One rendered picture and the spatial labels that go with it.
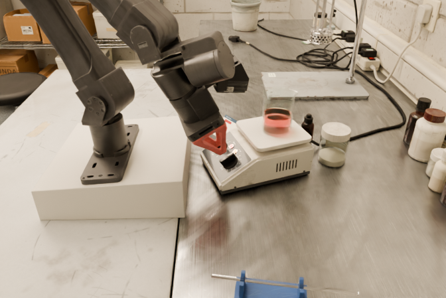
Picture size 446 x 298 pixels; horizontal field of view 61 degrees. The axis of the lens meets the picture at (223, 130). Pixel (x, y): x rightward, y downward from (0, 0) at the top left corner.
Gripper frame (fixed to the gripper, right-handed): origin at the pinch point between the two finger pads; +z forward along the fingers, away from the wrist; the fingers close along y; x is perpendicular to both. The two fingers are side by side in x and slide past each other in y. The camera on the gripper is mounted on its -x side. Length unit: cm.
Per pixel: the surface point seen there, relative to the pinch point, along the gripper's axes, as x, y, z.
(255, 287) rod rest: 4.6, -26.0, 4.6
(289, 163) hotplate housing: -10.0, -3.3, 10.0
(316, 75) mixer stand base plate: -36, 45, 31
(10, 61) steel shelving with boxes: 112, 238, 22
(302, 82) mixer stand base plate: -29, 40, 27
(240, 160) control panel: -2.0, -1.5, 4.5
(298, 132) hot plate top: -14.8, 0.7, 7.8
